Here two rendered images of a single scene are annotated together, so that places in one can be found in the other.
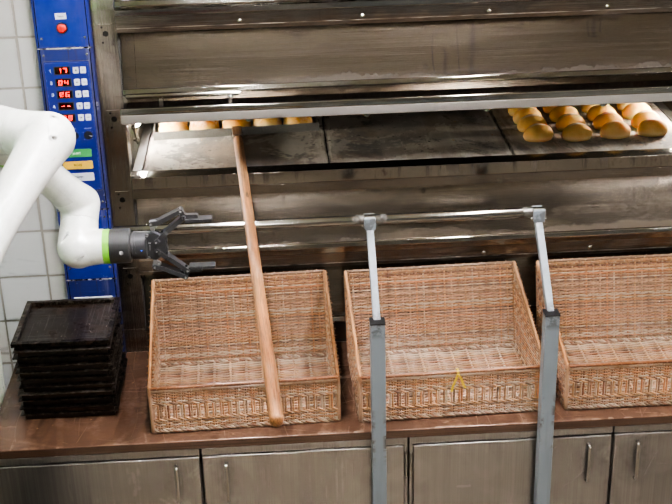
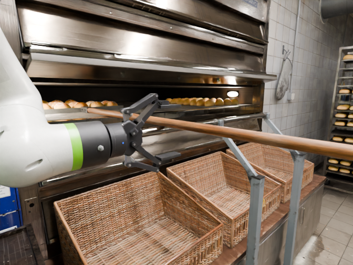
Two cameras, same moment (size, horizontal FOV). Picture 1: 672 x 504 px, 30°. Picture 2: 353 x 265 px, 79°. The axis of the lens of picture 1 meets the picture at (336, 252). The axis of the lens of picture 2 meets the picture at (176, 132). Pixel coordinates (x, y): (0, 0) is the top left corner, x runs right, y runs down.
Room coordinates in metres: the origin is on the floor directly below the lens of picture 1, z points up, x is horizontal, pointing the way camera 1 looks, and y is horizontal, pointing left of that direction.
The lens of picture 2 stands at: (2.59, 0.70, 1.30)
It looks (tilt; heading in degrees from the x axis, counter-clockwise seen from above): 11 degrees down; 321
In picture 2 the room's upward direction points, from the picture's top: straight up
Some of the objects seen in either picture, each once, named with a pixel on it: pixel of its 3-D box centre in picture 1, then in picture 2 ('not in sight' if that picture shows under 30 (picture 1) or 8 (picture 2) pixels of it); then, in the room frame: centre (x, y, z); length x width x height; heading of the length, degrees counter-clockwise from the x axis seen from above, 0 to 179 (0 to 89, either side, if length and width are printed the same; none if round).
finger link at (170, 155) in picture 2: (202, 265); (168, 155); (3.05, 0.36, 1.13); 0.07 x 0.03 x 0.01; 93
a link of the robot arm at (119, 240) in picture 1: (122, 245); (89, 143); (3.04, 0.57, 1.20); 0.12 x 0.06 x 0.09; 3
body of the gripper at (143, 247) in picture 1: (150, 244); (123, 138); (3.04, 0.49, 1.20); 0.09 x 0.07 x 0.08; 93
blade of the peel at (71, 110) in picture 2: (234, 114); (72, 108); (4.13, 0.34, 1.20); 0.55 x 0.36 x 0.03; 96
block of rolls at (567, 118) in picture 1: (577, 104); (200, 101); (4.10, -0.84, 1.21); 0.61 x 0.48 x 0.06; 3
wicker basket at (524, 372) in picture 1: (440, 337); (224, 187); (3.37, -0.31, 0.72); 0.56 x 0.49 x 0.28; 94
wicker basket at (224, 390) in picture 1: (242, 347); (141, 228); (3.34, 0.29, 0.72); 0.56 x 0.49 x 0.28; 94
